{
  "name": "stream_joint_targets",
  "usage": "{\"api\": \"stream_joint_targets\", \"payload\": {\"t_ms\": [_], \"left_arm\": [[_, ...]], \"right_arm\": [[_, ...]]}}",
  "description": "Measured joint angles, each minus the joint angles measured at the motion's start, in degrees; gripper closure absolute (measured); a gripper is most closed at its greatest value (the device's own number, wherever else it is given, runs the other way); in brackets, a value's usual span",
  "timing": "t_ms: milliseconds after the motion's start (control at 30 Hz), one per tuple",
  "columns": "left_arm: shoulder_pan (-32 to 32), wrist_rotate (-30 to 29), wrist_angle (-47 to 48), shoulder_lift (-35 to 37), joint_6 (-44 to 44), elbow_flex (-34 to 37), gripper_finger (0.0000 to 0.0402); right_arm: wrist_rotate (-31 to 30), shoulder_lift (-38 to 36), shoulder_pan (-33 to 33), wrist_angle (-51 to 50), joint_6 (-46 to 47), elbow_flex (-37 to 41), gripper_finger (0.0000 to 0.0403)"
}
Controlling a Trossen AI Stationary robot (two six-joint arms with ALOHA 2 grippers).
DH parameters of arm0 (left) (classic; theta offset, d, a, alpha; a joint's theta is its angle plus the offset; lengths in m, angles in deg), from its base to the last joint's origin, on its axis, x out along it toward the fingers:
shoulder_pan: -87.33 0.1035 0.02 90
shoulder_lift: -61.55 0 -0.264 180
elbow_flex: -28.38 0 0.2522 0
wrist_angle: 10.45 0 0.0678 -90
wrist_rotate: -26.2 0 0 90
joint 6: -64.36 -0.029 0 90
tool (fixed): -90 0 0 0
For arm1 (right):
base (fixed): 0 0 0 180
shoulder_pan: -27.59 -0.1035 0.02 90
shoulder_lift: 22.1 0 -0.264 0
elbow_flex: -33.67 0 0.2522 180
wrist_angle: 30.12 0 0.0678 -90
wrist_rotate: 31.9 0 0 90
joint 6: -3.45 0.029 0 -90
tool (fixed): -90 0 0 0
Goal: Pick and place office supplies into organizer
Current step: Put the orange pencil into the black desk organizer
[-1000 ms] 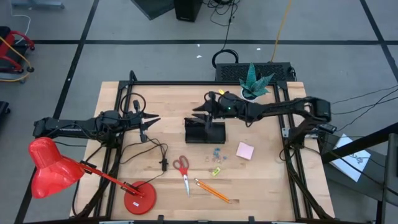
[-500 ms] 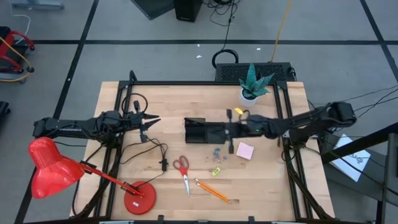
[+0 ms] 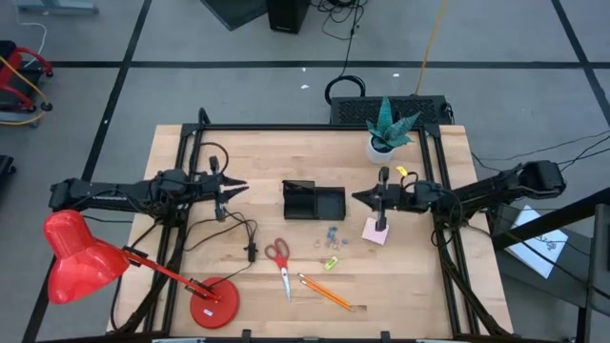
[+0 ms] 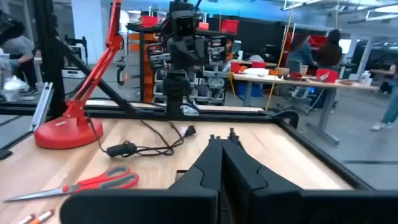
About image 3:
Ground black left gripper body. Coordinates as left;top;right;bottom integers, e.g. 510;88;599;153
193;171;228;221

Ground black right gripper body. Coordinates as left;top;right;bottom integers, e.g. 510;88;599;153
376;183;420;232

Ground pink sticky note pad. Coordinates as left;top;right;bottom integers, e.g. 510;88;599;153
360;216;390;246

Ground black mesh desk organizer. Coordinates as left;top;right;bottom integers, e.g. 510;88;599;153
282;179;347;221

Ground green plant in white pot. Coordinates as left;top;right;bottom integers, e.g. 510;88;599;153
365;96;422;166

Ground perforated black computer case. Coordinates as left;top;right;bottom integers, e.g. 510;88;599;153
329;94;454;127

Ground white paper sheet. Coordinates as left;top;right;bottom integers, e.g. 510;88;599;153
504;204;570;280

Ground red desk lamp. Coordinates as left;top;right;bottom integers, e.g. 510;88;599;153
43;209;242;330

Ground dark grey case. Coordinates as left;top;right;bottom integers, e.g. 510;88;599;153
199;0;268;31

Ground black computer tower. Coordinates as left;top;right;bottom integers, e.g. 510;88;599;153
265;0;312;34

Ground black beam structure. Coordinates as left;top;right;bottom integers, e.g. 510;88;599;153
490;186;610;343

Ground red cart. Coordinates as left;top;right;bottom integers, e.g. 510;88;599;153
0;40;54;128

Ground grey metal table foot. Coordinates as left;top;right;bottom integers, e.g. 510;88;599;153
16;0;99;15

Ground black lamp cable with switch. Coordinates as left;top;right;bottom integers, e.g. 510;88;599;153
180;209;259;290

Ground red-handled scissors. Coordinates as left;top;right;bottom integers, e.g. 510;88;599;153
264;236;293;302

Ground black aluminium table frame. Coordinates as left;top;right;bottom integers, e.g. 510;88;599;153
107;107;514;343

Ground coiled black cable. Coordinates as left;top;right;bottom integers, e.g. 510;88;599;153
324;0;367;105

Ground yellow hanging cable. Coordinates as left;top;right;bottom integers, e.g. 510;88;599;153
0;55;52;128
414;0;449;95

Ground white floor cable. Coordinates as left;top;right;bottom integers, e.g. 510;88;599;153
18;21;49;56

